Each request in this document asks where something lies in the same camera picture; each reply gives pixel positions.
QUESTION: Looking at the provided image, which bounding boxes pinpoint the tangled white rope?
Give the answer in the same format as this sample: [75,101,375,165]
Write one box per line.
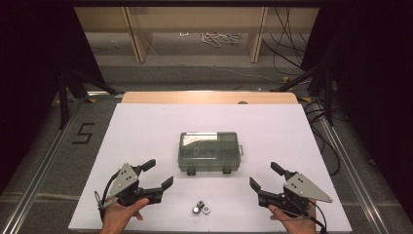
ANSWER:
[199,31,244,49]

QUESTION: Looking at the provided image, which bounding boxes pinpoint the aluminium floor rail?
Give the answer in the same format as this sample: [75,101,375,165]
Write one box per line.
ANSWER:
[311,102,393,234]
[0,91,125,234]

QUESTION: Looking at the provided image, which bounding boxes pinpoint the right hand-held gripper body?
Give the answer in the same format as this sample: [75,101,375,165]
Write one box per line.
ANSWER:
[257,173,333,218]

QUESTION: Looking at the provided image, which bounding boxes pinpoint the person's left hand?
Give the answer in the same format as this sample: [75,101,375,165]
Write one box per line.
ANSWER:
[100,198,150,234]

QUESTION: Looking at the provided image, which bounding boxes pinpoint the left hand-held gripper cable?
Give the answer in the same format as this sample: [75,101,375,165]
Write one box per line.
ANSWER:
[94,171,121,222]

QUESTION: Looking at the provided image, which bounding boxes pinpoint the black metal stand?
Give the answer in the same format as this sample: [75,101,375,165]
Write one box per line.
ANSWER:
[271,61,336,127]
[57,67,122,131]

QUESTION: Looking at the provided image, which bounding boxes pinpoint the black floor cables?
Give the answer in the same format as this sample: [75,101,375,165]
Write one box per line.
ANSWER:
[303,97,343,176]

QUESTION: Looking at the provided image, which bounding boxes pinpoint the white table cover sheet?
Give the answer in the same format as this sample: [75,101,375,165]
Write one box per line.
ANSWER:
[67,102,354,233]

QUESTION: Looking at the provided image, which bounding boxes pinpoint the person's right hand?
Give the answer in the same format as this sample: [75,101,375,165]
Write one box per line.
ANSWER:
[268,205,318,234]

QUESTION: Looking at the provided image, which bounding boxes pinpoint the clear plastic compartment box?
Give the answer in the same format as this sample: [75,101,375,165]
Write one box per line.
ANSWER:
[176,131,244,176]

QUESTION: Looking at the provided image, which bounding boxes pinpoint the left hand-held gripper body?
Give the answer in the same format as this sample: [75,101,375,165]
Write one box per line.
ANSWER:
[106,163,163,207]

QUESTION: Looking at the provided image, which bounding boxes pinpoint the black hanging cables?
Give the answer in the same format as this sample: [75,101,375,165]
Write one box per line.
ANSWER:
[262,7,310,76]

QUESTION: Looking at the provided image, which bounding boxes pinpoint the black curtain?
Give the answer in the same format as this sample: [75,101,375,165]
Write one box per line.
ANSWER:
[301,0,413,223]
[0,0,105,194]

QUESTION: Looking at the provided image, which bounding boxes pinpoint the thin white floor cable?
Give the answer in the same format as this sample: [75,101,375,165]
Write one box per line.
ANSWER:
[142,32,313,85]

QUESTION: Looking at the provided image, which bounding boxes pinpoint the light wooden table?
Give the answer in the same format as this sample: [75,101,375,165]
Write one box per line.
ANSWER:
[120,91,299,105]

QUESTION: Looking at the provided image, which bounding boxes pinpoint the light wooden shelf unit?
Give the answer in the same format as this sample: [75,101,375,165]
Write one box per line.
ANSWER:
[73,7,320,64]

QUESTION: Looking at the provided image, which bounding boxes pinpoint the right hand-held gripper cable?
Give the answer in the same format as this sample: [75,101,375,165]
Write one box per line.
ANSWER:
[285,196,329,234]

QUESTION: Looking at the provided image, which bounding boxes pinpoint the hand-held gripper cable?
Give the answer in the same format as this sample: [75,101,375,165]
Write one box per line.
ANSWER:
[94,171,121,222]
[285,196,329,234]

